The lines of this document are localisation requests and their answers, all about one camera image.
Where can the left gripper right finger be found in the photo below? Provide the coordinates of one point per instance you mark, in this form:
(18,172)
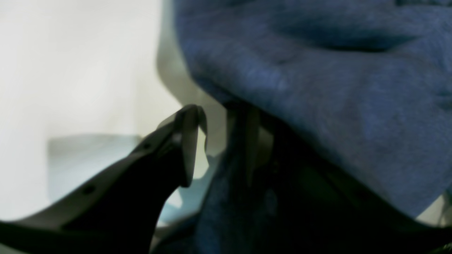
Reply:
(313,207)

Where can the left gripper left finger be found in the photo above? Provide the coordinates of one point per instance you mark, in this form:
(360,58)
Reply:
(117,210)

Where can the dark blue t-shirt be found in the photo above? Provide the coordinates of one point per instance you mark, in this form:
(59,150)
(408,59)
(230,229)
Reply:
(365,83)

